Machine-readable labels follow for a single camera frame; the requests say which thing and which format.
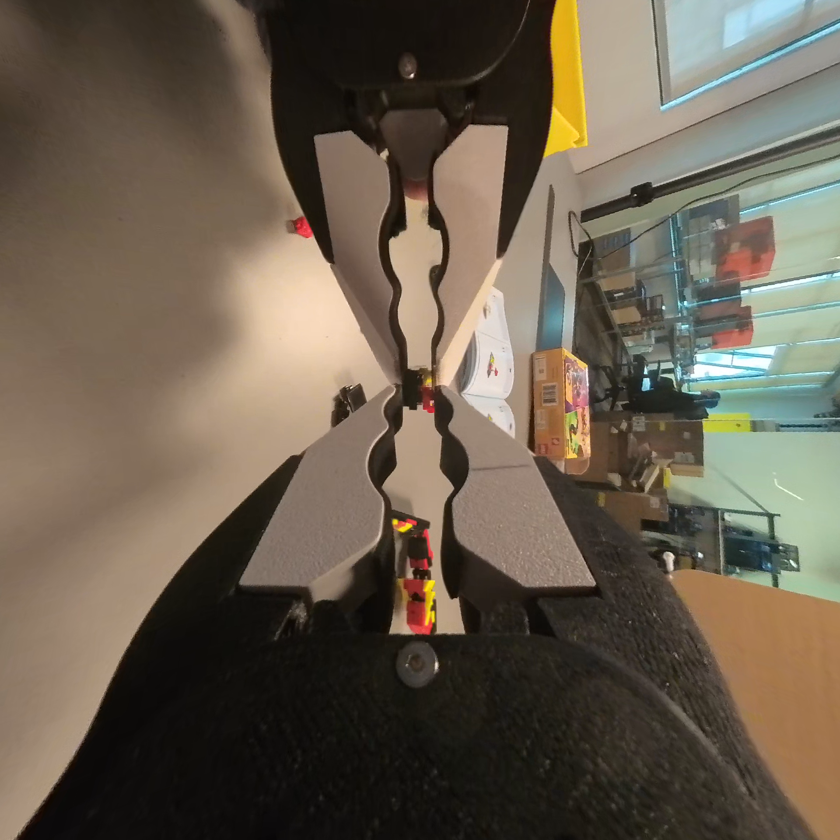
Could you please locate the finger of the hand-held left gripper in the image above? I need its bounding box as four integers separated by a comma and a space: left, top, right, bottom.
314, 129, 404, 382
430, 125, 511, 382

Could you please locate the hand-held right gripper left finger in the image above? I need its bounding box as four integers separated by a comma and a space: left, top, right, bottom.
239, 384, 401, 601

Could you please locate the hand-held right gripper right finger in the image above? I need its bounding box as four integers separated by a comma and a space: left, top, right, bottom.
436, 386, 598, 599

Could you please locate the yellow plastic parts bin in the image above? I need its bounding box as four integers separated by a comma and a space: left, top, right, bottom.
550, 0, 589, 158

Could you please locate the small black red lego assembly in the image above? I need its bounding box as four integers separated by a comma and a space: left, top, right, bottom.
403, 367, 438, 414

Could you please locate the red yellow black lego model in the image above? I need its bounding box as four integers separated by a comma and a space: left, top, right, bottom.
392, 515, 438, 636

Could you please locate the orange lego box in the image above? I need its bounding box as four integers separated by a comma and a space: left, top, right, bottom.
530, 348, 592, 460

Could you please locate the lego instruction booklet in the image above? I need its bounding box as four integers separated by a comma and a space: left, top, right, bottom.
456, 285, 517, 441

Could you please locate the dark desk pad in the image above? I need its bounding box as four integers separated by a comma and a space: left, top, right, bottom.
537, 184, 567, 352

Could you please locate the metal storage shelving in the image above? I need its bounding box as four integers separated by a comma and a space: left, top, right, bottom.
577, 197, 840, 368

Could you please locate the black office chair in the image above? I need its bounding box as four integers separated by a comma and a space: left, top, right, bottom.
623, 354, 711, 421

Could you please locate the black light stand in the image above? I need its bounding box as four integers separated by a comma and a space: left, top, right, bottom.
581, 141, 840, 223

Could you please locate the red storage box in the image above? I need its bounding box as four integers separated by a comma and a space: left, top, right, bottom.
712, 305, 754, 349
715, 217, 775, 283

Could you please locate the large paned window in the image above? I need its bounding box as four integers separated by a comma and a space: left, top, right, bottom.
653, 0, 840, 109

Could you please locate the black cable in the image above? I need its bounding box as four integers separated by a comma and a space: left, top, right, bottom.
567, 209, 595, 263

